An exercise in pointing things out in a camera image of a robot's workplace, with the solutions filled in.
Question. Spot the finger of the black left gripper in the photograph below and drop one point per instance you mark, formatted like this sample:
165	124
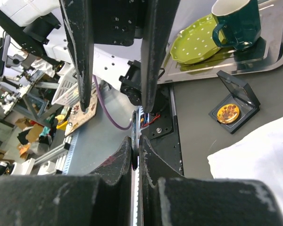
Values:
78	24
159	20

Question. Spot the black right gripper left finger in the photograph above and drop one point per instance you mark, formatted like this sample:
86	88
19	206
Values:
101	198

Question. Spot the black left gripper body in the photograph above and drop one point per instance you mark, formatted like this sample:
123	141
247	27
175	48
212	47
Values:
118	22

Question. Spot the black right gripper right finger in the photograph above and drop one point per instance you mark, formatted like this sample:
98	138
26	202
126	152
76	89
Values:
169	199

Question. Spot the yellow sunflower brooch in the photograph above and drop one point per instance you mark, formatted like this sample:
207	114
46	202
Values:
228	113

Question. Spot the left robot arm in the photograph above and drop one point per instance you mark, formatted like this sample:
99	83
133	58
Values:
37	27

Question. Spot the green polka dot plate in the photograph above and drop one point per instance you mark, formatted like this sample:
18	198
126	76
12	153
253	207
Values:
194	44

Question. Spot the green paper cup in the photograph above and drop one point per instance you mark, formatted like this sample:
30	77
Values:
237	23

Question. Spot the white button-up shirt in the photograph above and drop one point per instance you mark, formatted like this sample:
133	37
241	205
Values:
258	156

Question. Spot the small black box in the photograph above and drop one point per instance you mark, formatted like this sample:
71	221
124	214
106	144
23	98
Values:
240	94

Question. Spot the silver metal tray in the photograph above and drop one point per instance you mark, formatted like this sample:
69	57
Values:
265	55

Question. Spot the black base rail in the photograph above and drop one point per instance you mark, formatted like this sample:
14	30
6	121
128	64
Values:
165	140

